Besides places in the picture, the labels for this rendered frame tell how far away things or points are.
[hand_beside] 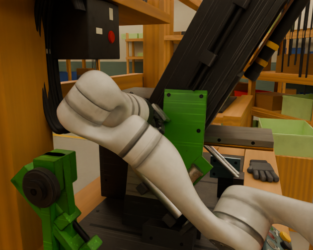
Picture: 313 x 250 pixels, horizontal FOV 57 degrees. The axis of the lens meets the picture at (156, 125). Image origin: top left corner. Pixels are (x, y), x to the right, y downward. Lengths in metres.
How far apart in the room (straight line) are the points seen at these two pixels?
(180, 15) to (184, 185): 9.83
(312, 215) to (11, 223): 0.63
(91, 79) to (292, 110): 3.20
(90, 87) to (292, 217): 0.34
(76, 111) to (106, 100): 0.05
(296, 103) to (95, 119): 3.15
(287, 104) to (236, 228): 3.14
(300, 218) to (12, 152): 0.57
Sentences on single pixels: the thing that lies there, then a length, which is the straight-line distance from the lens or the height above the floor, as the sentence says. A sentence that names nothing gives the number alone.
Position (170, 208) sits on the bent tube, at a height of 0.99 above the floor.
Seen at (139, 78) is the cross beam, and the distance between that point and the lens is 1.55.
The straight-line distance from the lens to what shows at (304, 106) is 3.42.
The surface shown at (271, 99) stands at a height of 0.87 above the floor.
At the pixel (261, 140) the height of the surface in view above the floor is 1.13.
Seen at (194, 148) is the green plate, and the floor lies 1.13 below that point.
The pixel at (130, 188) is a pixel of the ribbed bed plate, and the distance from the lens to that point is 0.83.
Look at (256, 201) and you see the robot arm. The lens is 0.49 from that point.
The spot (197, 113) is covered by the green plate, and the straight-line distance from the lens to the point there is 0.75.
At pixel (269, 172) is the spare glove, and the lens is 1.22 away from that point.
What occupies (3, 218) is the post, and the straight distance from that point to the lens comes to 0.80.
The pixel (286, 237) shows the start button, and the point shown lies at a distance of 0.80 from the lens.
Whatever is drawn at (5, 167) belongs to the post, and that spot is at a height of 1.12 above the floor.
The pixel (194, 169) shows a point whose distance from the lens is 0.71.
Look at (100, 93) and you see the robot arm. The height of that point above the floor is 1.30.
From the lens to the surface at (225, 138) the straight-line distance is 0.86.
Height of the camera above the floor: 1.35
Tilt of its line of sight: 13 degrees down
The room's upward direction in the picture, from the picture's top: straight up
